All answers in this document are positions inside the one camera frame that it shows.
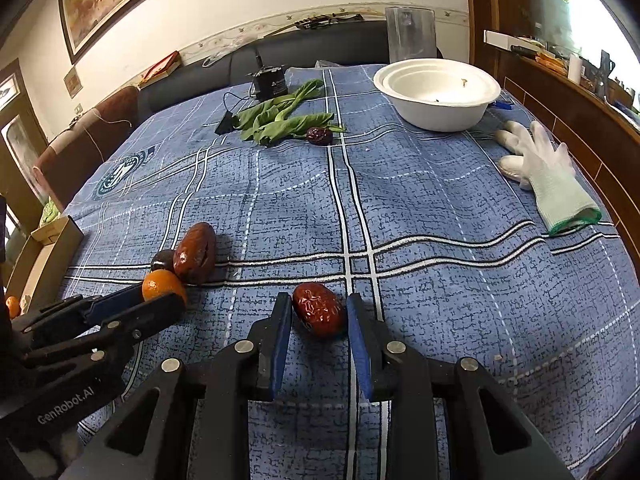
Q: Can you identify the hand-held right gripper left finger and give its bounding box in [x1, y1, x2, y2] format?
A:
[57, 291, 293, 480]

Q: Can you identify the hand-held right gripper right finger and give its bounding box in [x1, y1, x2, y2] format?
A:
[346, 292, 576, 480]

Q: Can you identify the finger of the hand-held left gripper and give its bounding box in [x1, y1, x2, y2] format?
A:
[10, 285, 146, 347]
[22, 292, 186, 377]

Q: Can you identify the dark purple plum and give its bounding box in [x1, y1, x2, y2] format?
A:
[151, 249, 177, 275]

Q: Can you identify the large brown jujube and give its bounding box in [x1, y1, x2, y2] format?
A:
[173, 222, 218, 285]

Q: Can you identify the cardboard box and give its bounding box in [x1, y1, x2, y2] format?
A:
[5, 215, 85, 311]

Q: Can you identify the brown upholstered chair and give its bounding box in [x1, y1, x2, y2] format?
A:
[32, 85, 141, 211]

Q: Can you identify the wooden door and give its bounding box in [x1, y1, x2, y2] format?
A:
[0, 57, 51, 241]

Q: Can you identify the green leafy vegetable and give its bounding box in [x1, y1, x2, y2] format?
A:
[234, 78, 347, 147]

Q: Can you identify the red book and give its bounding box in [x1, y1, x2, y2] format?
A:
[138, 50, 182, 88]

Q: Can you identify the white paper bowl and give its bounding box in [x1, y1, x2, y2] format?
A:
[373, 58, 502, 132]
[386, 60, 500, 107]

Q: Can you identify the white work glove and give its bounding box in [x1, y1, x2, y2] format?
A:
[495, 120, 603, 237]

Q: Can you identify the black electronic device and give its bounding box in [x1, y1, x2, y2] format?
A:
[248, 50, 290, 102]

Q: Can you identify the dark grey sofa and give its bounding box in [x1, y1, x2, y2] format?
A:
[137, 20, 391, 126]

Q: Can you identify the wooden sideboard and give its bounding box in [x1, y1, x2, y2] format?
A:
[462, 0, 640, 241]

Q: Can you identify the clear plastic container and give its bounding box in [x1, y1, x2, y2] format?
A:
[385, 5, 437, 64]

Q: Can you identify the black tool on sofa back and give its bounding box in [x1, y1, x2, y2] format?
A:
[294, 14, 365, 30]

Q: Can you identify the white flat box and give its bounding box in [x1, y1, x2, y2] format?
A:
[483, 30, 523, 51]

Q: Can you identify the black adapter with cable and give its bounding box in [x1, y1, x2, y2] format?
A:
[215, 91, 251, 135]

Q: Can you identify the small wall plaque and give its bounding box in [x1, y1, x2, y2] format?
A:
[63, 66, 82, 100]

